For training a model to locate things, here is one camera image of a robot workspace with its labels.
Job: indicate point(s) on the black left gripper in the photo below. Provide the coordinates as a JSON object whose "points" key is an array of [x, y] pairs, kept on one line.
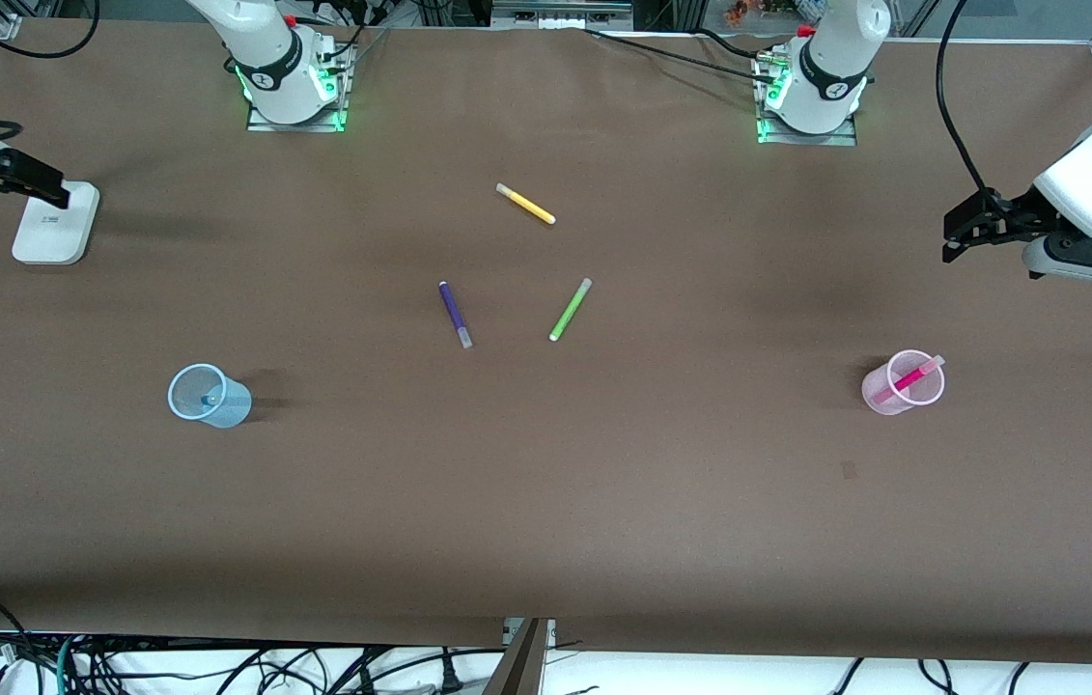
{"points": [[1017, 214]]}

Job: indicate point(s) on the pink marker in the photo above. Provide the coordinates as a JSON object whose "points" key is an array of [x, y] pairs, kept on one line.
{"points": [[912, 377]]}

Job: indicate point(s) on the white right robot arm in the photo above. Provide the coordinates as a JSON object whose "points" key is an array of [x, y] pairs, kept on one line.
{"points": [[266, 48]]}

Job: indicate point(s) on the white stand base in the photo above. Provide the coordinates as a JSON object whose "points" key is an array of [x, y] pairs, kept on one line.
{"points": [[53, 232]]}

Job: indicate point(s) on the translucent pink plastic cup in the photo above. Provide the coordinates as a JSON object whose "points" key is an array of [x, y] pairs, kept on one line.
{"points": [[879, 398]]}

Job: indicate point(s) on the translucent blue plastic cup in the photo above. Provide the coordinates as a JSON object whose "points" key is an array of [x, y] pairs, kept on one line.
{"points": [[232, 407]]}

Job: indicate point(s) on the green marker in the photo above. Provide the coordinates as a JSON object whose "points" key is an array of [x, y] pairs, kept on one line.
{"points": [[570, 311]]}

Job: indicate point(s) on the yellow marker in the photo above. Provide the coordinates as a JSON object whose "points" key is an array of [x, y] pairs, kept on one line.
{"points": [[528, 205]]}

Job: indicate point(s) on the purple marker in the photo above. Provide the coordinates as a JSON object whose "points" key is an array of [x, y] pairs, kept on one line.
{"points": [[454, 311]]}

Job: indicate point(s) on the silver metal box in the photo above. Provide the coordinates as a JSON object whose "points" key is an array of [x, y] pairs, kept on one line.
{"points": [[560, 12]]}

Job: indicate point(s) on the brown table cover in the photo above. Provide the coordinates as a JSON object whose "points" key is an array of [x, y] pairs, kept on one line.
{"points": [[546, 502]]}

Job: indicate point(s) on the wooden post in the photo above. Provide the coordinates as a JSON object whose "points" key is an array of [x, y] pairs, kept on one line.
{"points": [[518, 666]]}

